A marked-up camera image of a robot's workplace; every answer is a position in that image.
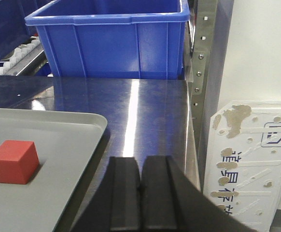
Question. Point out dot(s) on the blue plastic bin right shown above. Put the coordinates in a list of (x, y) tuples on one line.
[(113, 38)]

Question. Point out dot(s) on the white worn floor sign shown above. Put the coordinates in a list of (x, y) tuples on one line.
[(243, 163)]

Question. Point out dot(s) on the red cube block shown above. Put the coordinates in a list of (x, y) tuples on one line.
[(18, 161)]

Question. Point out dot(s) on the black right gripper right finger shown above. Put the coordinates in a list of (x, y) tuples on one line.
[(171, 203)]

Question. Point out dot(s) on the grey metal tray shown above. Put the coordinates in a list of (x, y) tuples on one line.
[(65, 143)]

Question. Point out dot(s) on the white roller conveyor rail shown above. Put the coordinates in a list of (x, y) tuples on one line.
[(26, 59)]

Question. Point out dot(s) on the blue plastic bin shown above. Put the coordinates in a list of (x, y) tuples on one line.
[(113, 38), (13, 30)]

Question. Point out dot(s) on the steel shelf upright post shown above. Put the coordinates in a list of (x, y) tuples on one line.
[(205, 43)]

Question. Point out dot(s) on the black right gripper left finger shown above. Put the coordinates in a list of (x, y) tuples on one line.
[(115, 206)]

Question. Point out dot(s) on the blue plastic bin left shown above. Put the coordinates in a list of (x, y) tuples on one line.
[(13, 30)]

